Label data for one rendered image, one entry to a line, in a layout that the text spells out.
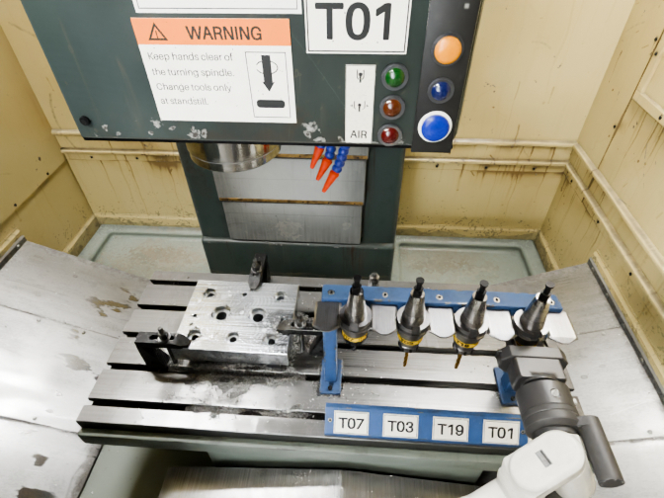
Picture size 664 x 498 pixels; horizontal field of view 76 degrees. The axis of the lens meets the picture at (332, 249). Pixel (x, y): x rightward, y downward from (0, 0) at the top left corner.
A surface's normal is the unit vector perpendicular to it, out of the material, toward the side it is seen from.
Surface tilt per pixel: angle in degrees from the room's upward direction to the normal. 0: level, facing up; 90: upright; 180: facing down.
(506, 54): 90
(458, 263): 0
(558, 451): 29
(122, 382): 0
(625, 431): 24
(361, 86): 90
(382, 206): 90
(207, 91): 90
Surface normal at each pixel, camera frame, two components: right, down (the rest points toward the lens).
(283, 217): -0.05, 0.69
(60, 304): 0.40, -0.65
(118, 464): -0.01, -0.73
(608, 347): -0.41, -0.69
